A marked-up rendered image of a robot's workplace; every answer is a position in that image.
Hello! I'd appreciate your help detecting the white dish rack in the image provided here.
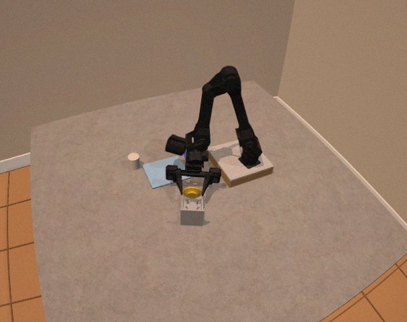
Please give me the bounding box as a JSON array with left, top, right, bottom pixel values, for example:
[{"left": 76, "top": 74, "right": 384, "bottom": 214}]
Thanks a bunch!
[{"left": 180, "top": 194, "right": 205, "bottom": 226}]

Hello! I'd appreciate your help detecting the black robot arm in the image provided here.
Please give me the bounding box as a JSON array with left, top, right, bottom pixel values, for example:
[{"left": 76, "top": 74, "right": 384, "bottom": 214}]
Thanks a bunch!
[{"left": 166, "top": 66, "right": 262, "bottom": 169}]

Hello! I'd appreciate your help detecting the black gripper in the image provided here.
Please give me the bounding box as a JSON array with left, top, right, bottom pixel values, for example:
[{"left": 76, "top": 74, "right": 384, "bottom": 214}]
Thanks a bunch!
[{"left": 166, "top": 164, "right": 221, "bottom": 197}]

